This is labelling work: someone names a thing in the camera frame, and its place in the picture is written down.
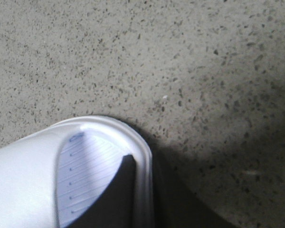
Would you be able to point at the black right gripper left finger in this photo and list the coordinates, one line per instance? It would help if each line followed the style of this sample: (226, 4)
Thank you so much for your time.
(114, 208)

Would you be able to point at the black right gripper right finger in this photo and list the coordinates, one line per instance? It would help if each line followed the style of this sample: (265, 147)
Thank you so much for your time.
(175, 206)

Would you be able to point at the light blue slipper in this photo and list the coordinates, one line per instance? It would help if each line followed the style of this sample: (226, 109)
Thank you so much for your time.
(52, 177)

